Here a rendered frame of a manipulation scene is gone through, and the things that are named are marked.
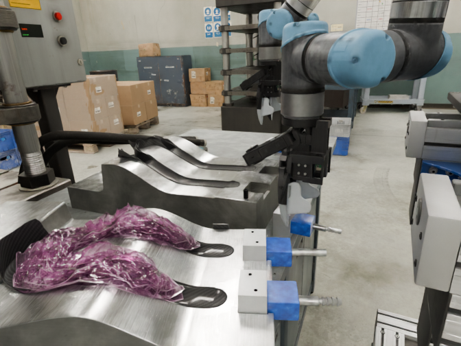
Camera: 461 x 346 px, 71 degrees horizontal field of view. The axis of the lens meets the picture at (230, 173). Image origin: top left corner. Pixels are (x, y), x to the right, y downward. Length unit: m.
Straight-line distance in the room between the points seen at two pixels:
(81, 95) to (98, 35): 5.20
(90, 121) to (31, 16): 3.23
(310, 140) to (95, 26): 9.17
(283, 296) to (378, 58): 0.33
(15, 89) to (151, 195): 0.55
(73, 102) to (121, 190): 3.85
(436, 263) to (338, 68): 0.26
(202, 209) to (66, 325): 0.35
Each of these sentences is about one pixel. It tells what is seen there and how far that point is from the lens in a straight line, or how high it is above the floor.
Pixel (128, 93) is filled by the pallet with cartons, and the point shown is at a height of 0.64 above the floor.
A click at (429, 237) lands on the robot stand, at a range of 0.41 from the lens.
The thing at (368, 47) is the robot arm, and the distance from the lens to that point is 0.47.
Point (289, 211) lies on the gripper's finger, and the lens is 0.63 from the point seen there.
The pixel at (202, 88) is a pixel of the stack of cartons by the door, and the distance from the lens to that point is 7.52.
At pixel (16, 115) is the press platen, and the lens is 1.10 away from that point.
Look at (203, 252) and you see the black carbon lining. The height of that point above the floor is 0.85.
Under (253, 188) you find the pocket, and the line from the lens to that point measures 0.72.
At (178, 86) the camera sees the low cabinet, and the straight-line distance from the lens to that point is 7.66.
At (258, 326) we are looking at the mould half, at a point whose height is 0.86.
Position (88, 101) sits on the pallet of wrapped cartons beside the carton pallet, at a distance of 4.46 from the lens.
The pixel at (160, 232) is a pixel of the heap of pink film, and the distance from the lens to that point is 0.53.
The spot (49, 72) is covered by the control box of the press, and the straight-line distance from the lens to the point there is 1.35.
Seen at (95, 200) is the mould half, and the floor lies 0.83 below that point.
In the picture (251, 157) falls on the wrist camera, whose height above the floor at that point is 0.96.
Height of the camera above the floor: 1.16
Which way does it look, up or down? 21 degrees down
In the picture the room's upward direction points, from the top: 2 degrees counter-clockwise
